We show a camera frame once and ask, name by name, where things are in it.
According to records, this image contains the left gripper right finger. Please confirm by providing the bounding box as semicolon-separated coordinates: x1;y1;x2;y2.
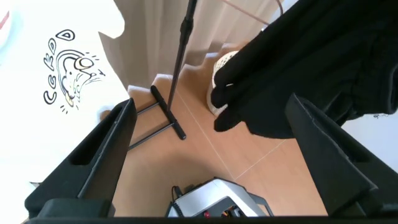
284;93;398;218

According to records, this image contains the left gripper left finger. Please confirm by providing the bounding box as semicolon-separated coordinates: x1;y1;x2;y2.
24;98;138;218

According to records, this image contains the white printed t-shirt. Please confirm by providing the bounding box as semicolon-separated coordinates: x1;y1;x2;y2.
0;0;131;224

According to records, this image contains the black garment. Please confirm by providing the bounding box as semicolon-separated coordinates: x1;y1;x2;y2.
210;0;398;140

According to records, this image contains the pink clothes hanger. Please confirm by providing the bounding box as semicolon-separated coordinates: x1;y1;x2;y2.
221;0;284;26

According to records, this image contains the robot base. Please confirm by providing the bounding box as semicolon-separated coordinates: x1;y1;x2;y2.
164;176;275;218

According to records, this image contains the black clothes rack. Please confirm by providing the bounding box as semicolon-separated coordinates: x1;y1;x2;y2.
127;0;199;151

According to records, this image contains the white laundry basket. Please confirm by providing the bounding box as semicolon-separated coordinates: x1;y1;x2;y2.
206;50;241;117

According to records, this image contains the beige curtain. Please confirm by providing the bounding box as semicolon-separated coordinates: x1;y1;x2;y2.
98;0;300;91

